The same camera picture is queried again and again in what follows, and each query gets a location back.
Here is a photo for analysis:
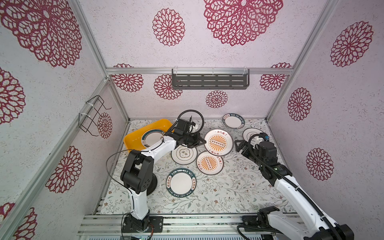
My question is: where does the black wire wall rack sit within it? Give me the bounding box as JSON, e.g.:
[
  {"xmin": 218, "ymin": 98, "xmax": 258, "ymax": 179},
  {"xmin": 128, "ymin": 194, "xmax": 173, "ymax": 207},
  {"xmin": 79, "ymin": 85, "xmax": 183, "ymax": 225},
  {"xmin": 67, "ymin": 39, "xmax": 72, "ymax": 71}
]
[{"xmin": 78, "ymin": 95, "xmax": 113, "ymax": 139}]

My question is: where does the medium orange sunburst plate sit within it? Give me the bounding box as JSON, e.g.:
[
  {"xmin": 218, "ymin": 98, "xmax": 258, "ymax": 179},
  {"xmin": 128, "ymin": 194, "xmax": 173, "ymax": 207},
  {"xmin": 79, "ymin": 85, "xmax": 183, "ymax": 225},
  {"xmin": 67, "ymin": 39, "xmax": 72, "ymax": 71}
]
[{"xmin": 196, "ymin": 151, "xmax": 224, "ymax": 176}]

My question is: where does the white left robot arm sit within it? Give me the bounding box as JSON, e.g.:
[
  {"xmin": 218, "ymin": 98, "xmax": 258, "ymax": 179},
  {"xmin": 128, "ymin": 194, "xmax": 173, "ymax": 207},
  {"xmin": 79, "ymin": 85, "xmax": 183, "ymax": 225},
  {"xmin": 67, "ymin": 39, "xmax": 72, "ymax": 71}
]
[{"xmin": 120, "ymin": 119, "xmax": 206, "ymax": 222}]

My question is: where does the large white clover-emblem plate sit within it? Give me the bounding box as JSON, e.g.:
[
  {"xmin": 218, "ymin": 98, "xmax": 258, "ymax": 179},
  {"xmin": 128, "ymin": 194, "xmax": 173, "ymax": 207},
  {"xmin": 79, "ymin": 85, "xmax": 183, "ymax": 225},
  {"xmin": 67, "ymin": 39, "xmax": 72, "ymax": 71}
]
[{"xmin": 171, "ymin": 146, "xmax": 198, "ymax": 166}]

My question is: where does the small green-rim lettered plate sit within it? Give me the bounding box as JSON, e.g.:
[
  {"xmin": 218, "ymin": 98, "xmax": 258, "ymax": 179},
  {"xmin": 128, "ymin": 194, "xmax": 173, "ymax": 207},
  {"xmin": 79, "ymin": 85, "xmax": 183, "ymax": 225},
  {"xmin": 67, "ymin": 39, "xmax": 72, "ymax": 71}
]
[{"xmin": 222, "ymin": 113, "xmax": 245, "ymax": 129}]

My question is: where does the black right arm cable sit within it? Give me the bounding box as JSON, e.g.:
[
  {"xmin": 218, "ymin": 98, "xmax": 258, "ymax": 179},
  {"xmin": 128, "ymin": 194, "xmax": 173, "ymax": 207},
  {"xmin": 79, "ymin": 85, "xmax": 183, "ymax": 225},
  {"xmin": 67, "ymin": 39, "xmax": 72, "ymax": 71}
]
[{"xmin": 236, "ymin": 133, "xmax": 344, "ymax": 240}]

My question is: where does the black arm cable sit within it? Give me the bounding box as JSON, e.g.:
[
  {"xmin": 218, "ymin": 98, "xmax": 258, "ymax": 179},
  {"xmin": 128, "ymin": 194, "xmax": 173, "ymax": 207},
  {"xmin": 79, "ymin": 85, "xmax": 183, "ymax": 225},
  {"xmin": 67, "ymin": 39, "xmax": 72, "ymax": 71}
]
[
  {"xmin": 236, "ymin": 133, "xmax": 344, "ymax": 240},
  {"xmin": 105, "ymin": 109, "xmax": 205, "ymax": 208}
]

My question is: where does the yellow plastic bin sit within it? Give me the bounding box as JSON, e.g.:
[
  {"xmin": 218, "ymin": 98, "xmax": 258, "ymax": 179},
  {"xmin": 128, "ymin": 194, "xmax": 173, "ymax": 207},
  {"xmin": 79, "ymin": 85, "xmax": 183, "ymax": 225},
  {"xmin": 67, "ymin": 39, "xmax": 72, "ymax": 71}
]
[{"xmin": 124, "ymin": 119, "xmax": 172, "ymax": 150}]

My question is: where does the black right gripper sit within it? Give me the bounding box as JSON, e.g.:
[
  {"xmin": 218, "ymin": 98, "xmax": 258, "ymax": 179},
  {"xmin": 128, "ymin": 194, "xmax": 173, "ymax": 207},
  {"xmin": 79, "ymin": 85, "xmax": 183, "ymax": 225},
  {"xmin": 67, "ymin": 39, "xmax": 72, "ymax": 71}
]
[{"xmin": 235, "ymin": 139, "xmax": 265, "ymax": 170}]

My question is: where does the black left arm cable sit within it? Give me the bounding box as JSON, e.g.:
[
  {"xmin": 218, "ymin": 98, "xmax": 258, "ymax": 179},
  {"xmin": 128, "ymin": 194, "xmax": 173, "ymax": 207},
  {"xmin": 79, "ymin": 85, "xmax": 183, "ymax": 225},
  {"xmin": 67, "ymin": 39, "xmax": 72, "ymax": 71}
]
[{"xmin": 105, "ymin": 109, "xmax": 205, "ymax": 208}]

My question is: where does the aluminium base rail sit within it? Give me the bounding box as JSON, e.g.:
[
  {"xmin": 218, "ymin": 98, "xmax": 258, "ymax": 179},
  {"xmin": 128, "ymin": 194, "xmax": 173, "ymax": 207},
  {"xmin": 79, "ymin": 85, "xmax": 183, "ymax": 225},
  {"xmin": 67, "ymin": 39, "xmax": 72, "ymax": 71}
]
[{"xmin": 76, "ymin": 213, "xmax": 331, "ymax": 240}]

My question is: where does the green-rim red-line plate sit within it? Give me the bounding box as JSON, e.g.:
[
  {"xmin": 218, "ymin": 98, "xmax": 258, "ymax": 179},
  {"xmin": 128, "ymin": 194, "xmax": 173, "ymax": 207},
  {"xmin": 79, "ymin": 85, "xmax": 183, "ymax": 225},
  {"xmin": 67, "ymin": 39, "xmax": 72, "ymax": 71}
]
[{"xmin": 141, "ymin": 129, "xmax": 165, "ymax": 148}]

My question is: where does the grey slotted wall shelf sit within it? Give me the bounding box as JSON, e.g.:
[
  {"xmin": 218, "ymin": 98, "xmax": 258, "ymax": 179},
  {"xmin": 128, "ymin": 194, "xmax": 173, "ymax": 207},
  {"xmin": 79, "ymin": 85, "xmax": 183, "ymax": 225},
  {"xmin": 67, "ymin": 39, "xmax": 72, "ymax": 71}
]
[{"xmin": 171, "ymin": 69, "xmax": 250, "ymax": 90}]

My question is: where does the small white clover-emblem plate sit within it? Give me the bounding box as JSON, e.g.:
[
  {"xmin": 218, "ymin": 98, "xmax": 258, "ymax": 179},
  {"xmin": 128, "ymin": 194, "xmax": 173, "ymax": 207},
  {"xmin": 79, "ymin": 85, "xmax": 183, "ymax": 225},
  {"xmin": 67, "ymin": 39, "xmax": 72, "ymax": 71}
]
[{"xmin": 243, "ymin": 128, "xmax": 264, "ymax": 146}]

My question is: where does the large green-rim lettered plate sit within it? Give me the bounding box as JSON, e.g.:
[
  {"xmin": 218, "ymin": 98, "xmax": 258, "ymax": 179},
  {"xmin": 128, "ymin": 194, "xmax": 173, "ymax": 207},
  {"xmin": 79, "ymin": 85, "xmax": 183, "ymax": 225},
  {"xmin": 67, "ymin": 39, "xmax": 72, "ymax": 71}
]
[{"xmin": 166, "ymin": 168, "xmax": 197, "ymax": 198}]

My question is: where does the black plate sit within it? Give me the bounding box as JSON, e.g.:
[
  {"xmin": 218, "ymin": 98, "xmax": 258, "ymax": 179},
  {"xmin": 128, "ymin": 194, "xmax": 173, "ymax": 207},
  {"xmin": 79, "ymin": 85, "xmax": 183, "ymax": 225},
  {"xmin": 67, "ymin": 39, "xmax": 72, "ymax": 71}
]
[{"xmin": 147, "ymin": 174, "xmax": 158, "ymax": 196}]

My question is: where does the large orange sunburst plate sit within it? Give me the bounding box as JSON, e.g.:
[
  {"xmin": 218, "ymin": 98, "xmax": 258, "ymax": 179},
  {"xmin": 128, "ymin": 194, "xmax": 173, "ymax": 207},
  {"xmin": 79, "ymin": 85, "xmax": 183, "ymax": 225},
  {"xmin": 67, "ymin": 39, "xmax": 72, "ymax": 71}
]
[{"xmin": 204, "ymin": 129, "xmax": 234, "ymax": 157}]

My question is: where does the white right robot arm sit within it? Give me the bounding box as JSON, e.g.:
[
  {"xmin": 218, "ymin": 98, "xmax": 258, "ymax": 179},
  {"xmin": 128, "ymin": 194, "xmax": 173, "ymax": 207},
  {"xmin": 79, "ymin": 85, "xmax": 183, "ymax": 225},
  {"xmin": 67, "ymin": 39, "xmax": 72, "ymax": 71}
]
[{"xmin": 234, "ymin": 138, "xmax": 355, "ymax": 240}]

